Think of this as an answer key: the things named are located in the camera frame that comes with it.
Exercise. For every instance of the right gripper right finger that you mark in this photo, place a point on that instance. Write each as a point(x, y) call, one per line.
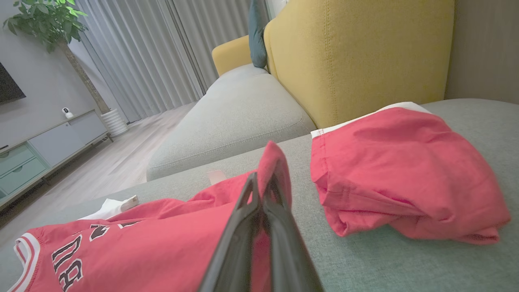
point(288, 251)

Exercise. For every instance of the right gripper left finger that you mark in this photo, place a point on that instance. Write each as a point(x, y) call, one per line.
point(235, 243)

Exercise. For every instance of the red jersey with white trim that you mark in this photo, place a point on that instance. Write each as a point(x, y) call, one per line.
point(162, 243)

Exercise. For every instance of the red shorts with white stripe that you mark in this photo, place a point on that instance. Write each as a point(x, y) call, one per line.
point(405, 174)

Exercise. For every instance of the white ribbed plant pot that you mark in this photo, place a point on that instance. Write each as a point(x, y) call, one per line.
point(114, 121)

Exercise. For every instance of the small yellow sofa backrest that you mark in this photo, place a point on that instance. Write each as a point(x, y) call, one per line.
point(233, 54)

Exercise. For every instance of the pale blue tv cabinet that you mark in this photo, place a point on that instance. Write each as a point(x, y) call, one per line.
point(61, 140)

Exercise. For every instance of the teal throw pillow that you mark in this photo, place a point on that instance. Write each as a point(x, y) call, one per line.
point(257, 32)

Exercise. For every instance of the grey pleated curtain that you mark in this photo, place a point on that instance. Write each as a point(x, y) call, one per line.
point(142, 52)

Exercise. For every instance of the large yellow sofa backrest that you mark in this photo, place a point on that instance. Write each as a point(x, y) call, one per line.
point(365, 52)

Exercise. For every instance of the black flat television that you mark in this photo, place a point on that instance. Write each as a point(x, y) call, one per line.
point(8, 87)

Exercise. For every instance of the green leafy indoor tree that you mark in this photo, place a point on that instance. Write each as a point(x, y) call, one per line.
point(44, 20)

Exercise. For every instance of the small white security camera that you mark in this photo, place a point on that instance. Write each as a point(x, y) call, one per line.
point(67, 111)

